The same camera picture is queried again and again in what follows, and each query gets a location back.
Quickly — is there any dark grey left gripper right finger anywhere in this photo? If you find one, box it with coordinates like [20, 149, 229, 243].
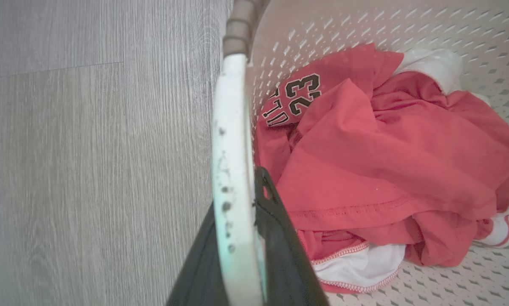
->
[254, 167, 330, 306]

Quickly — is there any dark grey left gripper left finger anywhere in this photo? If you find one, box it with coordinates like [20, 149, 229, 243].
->
[166, 201, 229, 306]

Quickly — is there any white perforated plastic laundry basket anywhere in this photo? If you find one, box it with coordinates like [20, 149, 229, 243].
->
[211, 0, 509, 306]

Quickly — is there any red jersey with number 23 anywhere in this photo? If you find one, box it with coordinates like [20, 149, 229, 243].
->
[253, 43, 509, 295]

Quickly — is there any white cloth garment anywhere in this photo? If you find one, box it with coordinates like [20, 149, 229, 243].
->
[394, 48, 491, 107]

